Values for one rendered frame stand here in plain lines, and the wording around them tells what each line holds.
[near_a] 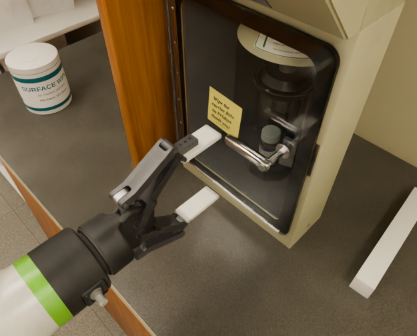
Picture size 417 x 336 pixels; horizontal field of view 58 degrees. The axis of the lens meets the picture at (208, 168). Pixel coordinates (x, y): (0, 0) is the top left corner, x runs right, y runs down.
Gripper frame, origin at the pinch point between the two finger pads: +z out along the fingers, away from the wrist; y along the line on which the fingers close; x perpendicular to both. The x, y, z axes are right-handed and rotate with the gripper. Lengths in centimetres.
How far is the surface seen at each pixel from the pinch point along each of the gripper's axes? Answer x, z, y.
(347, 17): -11.0, 8.2, 24.5
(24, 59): 66, 0, -11
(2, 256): 105, -34, -120
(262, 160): -5.2, 6.3, 0.9
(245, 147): -1.6, 6.4, 0.9
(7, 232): 116, -26, -120
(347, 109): -11.0, 17.0, 7.8
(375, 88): -2, 55, -13
